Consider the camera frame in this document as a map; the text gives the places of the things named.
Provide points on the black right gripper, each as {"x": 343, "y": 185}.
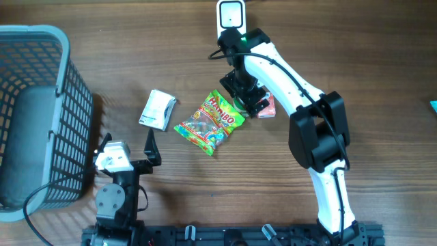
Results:
{"x": 248, "y": 98}

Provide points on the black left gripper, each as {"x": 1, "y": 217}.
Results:
{"x": 144, "y": 167}

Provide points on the green lid jar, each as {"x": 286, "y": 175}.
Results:
{"x": 239, "y": 107}

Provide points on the pink tissue pack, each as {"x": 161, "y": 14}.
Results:
{"x": 270, "y": 110}

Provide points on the white blue paper box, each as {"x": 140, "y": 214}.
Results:
{"x": 157, "y": 111}

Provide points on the Haribo gummy worms bag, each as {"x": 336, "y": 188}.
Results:
{"x": 211, "y": 124}

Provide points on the teal wet wipes pack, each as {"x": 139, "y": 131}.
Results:
{"x": 434, "y": 105}

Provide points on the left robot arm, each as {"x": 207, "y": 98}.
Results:
{"x": 117, "y": 202}

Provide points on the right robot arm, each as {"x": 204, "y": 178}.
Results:
{"x": 318, "y": 132}

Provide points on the white barcode scanner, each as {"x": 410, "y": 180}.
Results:
{"x": 230, "y": 14}

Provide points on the grey plastic mesh basket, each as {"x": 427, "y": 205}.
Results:
{"x": 46, "y": 116}

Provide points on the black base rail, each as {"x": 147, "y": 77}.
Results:
{"x": 294, "y": 235}

